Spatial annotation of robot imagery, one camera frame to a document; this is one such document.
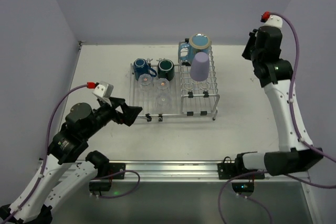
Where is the lavender plastic cup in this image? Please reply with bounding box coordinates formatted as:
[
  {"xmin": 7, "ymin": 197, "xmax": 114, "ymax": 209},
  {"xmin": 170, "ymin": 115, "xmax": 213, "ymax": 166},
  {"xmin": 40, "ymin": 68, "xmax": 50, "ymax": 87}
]
[{"xmin": 190, "ymin": 52, "xmax": 209, "ymax": 82}]

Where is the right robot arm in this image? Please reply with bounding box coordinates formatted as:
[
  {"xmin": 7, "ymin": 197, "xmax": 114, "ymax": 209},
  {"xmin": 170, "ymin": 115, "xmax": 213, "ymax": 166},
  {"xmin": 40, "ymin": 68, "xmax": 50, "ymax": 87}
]
[{"xmin": 235, "ymin": 26, "xmax": 323, "ymax": 176}]

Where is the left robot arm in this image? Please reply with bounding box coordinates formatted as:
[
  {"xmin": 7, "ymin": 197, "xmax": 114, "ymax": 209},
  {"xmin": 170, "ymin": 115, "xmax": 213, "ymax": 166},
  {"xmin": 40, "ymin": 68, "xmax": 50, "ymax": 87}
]
[{"xmin": 1, "ymin": 98, "xmax": 143, "ymax": 223}]

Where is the clear glass front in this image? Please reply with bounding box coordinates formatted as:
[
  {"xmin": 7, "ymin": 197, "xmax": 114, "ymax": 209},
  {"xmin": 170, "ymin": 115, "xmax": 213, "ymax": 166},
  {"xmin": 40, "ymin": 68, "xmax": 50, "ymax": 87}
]
[{"xmin": 155, "ymin": 93, "xmax": 172, "ymax": 113}]

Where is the clear glass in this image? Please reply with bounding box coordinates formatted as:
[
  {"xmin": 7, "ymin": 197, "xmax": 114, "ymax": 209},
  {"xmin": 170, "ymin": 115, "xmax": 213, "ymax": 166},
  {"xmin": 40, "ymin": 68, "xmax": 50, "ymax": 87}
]
[
  {"xmin": 155, "ymin": 93, "xmax": 172, "ymax": 113},
  {"xmin": 155, "ymin": 78, "xmax": 170, "ymax": 93},
  {"xmin": 138, "ymin": 73, "xmax": 154, "ymax": 91}
]

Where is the clear glass back left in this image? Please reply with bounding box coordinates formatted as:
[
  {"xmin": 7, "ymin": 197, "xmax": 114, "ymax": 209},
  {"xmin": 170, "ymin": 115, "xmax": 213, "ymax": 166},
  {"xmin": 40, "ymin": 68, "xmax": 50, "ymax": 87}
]
[{"xmin": 138, "ymin": 73, "xmax": 154, "ymax": 91}]

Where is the clear glass back right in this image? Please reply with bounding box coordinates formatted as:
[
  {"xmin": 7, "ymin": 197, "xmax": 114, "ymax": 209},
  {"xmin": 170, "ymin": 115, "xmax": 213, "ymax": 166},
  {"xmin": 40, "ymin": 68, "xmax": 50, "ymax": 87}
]
[{"xmin": 155, "ymin": 78, "xmax": 170, "ymax": 93}]

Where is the dark blue mug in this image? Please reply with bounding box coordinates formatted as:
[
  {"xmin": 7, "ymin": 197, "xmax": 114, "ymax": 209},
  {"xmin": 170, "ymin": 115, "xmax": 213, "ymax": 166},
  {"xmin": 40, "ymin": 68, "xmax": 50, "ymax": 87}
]
[{"xmin": 133, "ymin": 58, "xmax": 157, "ymax": 81}]

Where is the light blue ceramic mug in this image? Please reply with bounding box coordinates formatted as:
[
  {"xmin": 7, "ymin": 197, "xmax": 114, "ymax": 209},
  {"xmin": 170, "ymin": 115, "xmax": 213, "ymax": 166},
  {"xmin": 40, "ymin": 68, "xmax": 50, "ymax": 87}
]
[{"xmin": 178, "ymin": 33, "xmax": 212, "ymax": 64}]

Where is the dark green mug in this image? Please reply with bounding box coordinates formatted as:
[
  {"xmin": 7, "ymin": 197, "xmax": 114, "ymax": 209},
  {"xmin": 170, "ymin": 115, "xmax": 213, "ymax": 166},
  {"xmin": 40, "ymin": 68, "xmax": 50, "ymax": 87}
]
[{"xmin": 157, "ymin": 59, "xmax": 175, "ymax": 81}]

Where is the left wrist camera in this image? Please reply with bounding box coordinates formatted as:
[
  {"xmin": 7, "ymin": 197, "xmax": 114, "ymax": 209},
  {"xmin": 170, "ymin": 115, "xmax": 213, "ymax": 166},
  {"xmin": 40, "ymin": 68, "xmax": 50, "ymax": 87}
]
[{"xmin": 92, "ymin": 81, "xmax": 114, "ymax": 105}]

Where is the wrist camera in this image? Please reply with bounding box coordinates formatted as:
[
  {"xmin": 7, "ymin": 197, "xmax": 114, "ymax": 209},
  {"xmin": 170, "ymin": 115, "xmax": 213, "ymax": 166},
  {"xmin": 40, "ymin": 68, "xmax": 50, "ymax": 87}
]
[
  {"xmin": 264, "ymin": 15, "xmax": 283, "ymax": 29},
  {"xmin": 92, "ymin": 81, "xmax": 114, "ymax": 105}
]

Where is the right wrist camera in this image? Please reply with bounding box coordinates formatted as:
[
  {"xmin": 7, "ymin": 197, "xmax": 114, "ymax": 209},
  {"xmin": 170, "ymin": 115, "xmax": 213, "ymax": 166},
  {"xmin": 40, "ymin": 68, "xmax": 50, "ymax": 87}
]
[{"xmin": 264, "ymin": 15, "xmax": 283, "ymax": 29}]

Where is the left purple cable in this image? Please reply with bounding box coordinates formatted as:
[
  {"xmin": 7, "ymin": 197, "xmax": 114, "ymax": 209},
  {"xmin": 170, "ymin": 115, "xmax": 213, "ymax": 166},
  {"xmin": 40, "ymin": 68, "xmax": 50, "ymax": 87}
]
[{"xmin": 0, "ymin": 81, "xmax": 141, "ymax": 222}]

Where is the silver wire dish rack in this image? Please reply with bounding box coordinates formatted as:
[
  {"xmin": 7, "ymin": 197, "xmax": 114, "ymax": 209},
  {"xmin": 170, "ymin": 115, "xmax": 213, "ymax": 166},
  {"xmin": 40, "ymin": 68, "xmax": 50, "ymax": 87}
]
[{"xmin": 129, "ymin": 51, "xmax": 220, "ymax": 122}]

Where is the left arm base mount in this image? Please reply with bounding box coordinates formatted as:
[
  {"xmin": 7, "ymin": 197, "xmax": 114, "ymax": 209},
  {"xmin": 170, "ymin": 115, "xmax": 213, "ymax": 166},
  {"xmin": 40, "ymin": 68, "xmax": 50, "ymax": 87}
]
[{"xmin": 89, "ymin": 163, "xmax": 126, "ymax": 196}]

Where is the aluminium frame rail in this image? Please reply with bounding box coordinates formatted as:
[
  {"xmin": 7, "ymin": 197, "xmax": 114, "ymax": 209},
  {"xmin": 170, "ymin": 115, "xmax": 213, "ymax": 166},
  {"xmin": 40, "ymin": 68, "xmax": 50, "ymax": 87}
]
[{"xmin": 34, "ymin": 158, "xmax": 312, "ymax": 183}]

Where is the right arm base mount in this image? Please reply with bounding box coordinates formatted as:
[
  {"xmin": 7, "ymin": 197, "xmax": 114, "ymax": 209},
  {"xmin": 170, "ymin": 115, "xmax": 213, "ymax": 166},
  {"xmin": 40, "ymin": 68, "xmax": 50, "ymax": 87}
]
[{"xmin": 217, "ymin": 156, "xmax": 255, "ymax": 196}]

